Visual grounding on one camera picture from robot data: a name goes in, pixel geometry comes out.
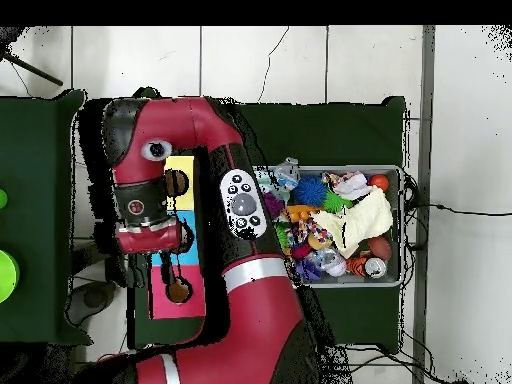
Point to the purple spiky ball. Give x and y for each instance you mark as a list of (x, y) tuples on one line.
[(274, 204)]

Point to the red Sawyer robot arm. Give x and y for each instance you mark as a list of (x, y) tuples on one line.
[(180, 120)]

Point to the black tripod leg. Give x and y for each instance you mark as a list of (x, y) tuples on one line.
[(36, 71)]

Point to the large lime green round object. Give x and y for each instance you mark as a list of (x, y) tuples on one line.
[(8, 276)]

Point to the orange plastic toy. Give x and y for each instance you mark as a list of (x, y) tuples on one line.
[(300, 212)]

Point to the cream cloth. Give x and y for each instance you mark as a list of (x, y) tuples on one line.
[(368, 216)]

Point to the dark green table cloth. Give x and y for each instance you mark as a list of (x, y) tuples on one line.
[(32, 160), (340, 132)]

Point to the wooden box with three holes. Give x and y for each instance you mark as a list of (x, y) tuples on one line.
[(184, 304)]

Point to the crushed clear plastic bottle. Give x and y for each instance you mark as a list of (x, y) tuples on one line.
[(287, 176)]

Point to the small lime green round object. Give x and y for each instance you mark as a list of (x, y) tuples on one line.
[(2, 198)]

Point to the clear mesh bin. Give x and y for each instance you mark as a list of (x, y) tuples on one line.
[(348, 282)]

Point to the blue spiky ball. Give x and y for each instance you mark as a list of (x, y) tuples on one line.
[(309, 191)]

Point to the green spiky ball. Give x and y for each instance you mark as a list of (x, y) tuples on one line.
[(282, 238)]

